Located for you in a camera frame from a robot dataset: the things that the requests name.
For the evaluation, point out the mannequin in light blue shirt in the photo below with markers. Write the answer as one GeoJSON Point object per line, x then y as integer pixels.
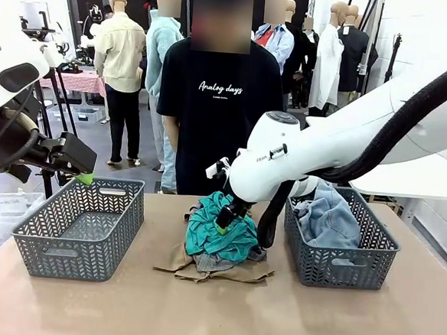
{"type": "Point", "coordinates": [280, 43]}

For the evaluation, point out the clear plastic storage box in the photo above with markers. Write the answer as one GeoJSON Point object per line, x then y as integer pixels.
{"type": "Point", "coordinates": [2, 209]}

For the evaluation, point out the large white table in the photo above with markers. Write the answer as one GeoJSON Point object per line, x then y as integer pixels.
{"type": "Point", "coordinates": [418, 185]}

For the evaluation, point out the person in black t-shirt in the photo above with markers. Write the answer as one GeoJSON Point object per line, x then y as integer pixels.
{"type": "Point", "coordinates": [210, 136]}

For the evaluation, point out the light blue denim shorts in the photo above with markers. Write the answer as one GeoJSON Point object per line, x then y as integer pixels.
{"type": "Point", "coordinates": [331, 221]}

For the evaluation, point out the mannequin in blue fleece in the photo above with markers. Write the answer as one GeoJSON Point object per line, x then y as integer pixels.
{"type": "Point", "coordinates": [156, 55]}

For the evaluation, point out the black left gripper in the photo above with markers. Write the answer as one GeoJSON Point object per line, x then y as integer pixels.
{"type": "Point", "coordinates": [76, 155]}

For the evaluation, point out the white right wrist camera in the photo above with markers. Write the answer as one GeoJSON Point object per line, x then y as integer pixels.
{"type": "Point", "coordinates": [217, 169]}

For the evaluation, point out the teal green shirt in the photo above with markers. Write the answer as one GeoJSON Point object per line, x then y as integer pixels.
{"type": "Point", "coordinates": [203, 235]}

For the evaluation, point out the mannequin in cream jacket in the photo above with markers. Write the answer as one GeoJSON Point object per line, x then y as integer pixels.
{"type": "Point", "coordinates": [120, 53]}

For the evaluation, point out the mannequin in white shirt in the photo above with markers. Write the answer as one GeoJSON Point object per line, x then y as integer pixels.
{"type": "Point", "coordinates": [326, 67]}

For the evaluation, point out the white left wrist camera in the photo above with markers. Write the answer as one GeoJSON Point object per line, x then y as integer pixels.
{"type": "Point", "coordinates": [54, 54]}

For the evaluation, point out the grey t-shirt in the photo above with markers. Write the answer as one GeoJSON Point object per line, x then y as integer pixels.
{"type": "Point", "coordinates": [213, 262]}

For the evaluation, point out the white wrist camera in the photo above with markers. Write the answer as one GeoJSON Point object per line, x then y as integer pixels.
{"type": "Point", "coordinates": [54, 54]}
{"type": "Point", "coordinates": [217, 169]}

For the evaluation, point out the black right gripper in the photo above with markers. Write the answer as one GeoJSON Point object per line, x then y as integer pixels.
{"type": "Point", "coordinates": [229, 216]}

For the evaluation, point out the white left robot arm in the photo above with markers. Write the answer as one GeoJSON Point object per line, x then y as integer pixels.
{"type": "Point", "coordinates": [8, 56]}

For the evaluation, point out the table with pink cloth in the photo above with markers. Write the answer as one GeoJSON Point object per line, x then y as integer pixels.
{"type": "Point", "coordinates": [80, 82]}

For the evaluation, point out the grey plastic woven basket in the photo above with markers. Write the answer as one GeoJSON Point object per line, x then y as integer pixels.
{"type": "Point", "coordinates": [338, 275]}
{"type": "Point", "coordinates": [74, 264]}

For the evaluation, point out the beige khaki shorts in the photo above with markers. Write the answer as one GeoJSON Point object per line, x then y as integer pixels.
{"type": "Point", "coordinates": [239, 274]}

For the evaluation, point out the mannequin in black shirt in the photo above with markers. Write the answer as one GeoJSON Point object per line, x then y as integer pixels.
{"type": "Point", "coordinates": [354, 58]}

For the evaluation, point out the thin black light stand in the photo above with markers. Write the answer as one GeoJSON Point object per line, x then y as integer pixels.
{"type": "Point", "coordinates": [393, 60]}

